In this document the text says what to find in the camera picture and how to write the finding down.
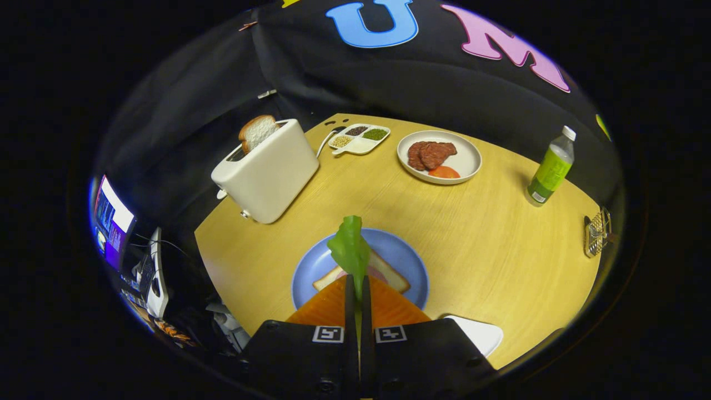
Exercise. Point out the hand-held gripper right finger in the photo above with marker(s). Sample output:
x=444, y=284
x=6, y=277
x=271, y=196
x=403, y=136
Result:
x=366, y=316

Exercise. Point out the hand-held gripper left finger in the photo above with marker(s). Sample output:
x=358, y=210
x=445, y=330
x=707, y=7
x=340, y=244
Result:
x=350, y=311

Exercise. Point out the green lettuce leaf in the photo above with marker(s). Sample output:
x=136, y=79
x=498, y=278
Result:
x=350, y=250

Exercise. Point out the toasted bread slice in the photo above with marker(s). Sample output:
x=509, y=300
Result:
x=256, y=132

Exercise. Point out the pink ham slice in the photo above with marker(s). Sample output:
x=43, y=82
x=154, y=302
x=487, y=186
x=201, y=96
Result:
x=379, y=274

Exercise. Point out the white sandwich bread slice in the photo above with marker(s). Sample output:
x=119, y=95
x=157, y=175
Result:
x=391, y=276

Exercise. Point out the blue round plate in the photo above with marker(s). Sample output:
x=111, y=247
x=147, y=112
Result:
x=400, y=255

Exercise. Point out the white rectangular plate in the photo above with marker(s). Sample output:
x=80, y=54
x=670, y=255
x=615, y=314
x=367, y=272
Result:
x=480, y=333

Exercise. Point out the white toaster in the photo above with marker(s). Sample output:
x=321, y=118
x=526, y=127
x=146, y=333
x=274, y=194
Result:
x=272, y=178

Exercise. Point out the red tomato slice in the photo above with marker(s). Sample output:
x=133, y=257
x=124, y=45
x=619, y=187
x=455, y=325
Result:
x=444, y=173

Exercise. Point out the white sectioned condiment tray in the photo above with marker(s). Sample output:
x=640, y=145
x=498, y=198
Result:
x=361, y=145

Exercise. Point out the brown meat slice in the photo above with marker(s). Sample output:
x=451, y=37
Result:
x=414, y=156
x=439, y=153

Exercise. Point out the white round plate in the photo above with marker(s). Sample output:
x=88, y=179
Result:
x=466, y=158

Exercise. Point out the black backdrop cloth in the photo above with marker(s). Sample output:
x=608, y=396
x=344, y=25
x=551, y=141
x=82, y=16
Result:
x=389, y=83

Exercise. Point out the silver cloth clip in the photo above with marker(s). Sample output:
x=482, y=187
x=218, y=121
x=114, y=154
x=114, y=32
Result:
x=267, y=94

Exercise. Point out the green label drink bottle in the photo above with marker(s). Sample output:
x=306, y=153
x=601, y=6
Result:
x=550, y=172

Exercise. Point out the computer monitor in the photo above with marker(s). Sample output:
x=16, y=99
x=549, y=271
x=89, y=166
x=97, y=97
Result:
x=111, y=222

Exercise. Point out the pink cloth clip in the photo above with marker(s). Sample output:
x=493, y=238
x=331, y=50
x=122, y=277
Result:
x=248, y=25

